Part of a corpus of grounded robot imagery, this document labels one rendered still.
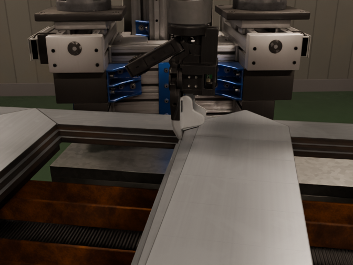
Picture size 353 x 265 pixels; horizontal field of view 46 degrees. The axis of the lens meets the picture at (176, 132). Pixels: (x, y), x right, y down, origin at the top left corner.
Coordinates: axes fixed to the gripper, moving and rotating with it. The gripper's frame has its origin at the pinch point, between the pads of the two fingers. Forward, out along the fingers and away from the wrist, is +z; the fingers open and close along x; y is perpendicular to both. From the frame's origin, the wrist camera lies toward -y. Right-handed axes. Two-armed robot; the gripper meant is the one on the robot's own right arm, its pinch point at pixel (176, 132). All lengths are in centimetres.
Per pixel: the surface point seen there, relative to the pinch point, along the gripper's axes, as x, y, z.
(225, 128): 5.2, 9.0, 0.7
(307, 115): 264, 71, 86
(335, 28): 344, 100, 25
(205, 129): 4.1, 5.2, 0.7
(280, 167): -10.8, 18.6, 0.7
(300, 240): -29.9, 19.3, 0.7
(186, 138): -0.4, 2.0, 0.8
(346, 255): 8.1, 37.3, 30.5
